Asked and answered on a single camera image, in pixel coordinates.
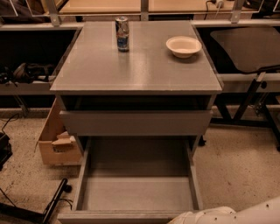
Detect grey drawer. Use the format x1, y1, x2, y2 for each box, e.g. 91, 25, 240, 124
58, 136, 203, 224
59, 110, 213, 137

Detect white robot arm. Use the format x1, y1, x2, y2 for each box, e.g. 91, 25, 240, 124
167, 197, 280, 224

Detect grey drawer cabinet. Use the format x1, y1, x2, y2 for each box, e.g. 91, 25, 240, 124
51, 21, 222, 151

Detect grey top drawer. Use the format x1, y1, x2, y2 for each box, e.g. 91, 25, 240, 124
59, 110, 213, 137

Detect white paper bowl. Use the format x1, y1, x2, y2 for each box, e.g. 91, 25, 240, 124
165, 36, 202, 59

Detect cardboard box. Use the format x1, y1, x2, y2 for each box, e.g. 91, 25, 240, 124
38, 100, 83, 165

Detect silver blue soda can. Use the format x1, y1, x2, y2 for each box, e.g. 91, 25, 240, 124
115, 16, 130, 52

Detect black headphones on shelf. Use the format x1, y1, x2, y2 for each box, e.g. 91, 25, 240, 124
0, 63, 55, 85

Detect dark office chair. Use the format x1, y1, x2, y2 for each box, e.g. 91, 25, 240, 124
207, 26, 280, 141

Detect black device at left edge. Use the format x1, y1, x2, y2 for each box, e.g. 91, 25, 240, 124
0, 133, 12, 170

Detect black chair base leg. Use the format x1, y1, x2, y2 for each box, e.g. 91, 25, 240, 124
0, 178, 73, 224

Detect black floor cable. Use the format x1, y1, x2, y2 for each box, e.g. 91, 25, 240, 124
0, 113, 21, 135

